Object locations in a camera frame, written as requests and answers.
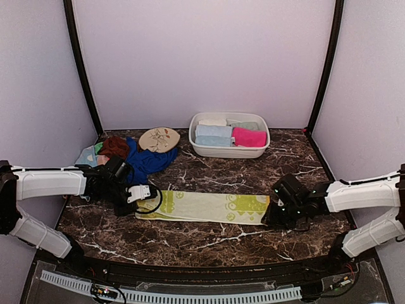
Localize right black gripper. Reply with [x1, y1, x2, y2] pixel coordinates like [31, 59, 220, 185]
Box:
[262, 200, 304, 230]

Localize yellow green patterned towel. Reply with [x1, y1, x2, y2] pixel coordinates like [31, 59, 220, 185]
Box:
[135, 191, 270, 225]

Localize pink towel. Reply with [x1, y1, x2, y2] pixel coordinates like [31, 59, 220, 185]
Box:
[232, 127, 267, 148]

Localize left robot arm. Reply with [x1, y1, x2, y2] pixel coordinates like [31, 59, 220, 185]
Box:
[1, 156, 151, 276]

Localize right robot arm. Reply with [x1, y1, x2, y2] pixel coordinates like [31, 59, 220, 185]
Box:
[261, 167, 404, 275]

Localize light blue crumpled towel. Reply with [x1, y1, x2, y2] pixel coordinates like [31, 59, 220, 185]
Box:
[75, 146, 109, 167]

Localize brown towel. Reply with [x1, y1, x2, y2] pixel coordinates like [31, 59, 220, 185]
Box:
[98, 136, 130, 159]

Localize white plastic tub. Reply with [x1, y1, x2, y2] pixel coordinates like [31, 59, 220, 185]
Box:
[189, 112, 271, 158]

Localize green rolled towel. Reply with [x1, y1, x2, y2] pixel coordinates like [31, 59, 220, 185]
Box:
[229, 122, 260, 131]

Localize light blue rolled towel back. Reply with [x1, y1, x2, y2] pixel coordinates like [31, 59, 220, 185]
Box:
[195, 125, 233, 137]

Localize light blue rolled towel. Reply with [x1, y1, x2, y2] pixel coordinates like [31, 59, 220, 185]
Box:
[196, 136, 232, 147]
[195, 125, 233, 137]

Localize light blue rolled towel front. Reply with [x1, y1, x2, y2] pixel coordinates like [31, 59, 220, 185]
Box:
[196, 136, 232, 147]

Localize white rolled towel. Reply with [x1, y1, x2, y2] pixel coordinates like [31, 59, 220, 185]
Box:
[198, 119, 228, 127]

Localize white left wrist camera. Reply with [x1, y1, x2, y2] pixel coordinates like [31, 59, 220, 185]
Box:
[127, 185, 151, 203]

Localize black front rail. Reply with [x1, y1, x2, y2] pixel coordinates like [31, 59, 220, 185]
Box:
[34, 245, 377, 288]

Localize white slotted cable duct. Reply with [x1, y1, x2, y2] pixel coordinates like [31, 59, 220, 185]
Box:
[40, 270, 302, 304]

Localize black left frame post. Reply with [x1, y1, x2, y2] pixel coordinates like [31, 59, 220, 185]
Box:
[63, 0, 104, 136]

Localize black frame post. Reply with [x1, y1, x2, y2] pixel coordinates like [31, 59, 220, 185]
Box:
[304, 0, 345, 137]
[63, 0, 104, 136]

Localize black right frame post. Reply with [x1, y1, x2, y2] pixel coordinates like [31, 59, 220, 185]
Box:
[304, 0, 345, 137]

